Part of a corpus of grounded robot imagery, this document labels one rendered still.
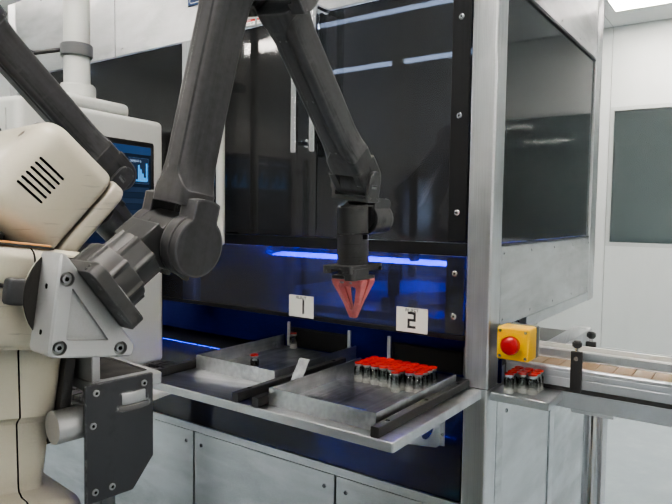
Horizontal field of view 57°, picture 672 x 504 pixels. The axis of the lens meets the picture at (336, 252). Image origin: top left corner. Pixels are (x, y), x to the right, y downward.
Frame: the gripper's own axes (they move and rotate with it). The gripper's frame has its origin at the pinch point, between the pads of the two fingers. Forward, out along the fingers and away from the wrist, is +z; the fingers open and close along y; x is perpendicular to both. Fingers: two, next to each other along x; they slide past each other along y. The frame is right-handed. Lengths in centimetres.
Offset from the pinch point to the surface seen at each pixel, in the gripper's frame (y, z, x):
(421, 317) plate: 36.8, 7.0, 5.9
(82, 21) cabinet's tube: 6, -71, 95
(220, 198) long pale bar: 29, -22, 66
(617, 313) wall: 494, 78, 57
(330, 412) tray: -0.5, 19.6, 5.2
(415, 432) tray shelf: 5.3, 22.0, -10.0
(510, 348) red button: 33.9, 10.9, -17.1
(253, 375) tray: 9.9, 19.6, 35.5
